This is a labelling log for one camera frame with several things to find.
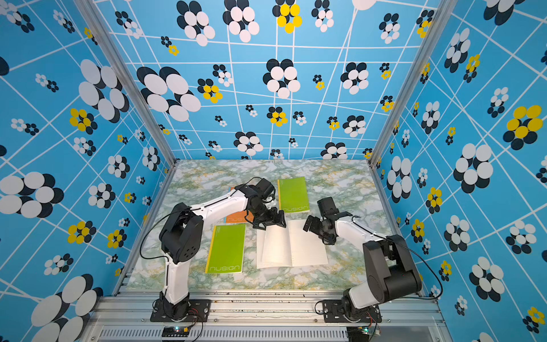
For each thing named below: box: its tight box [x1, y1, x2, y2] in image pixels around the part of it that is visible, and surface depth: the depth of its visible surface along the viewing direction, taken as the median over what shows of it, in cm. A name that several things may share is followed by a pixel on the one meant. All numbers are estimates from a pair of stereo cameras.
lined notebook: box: [256, 219, 330, 270], surface depth 88 cm
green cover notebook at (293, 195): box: [277, 176, 310, 214], surface depth 108 cm
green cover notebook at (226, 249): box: [205, 223, 247, 275], surface depth 86 cm
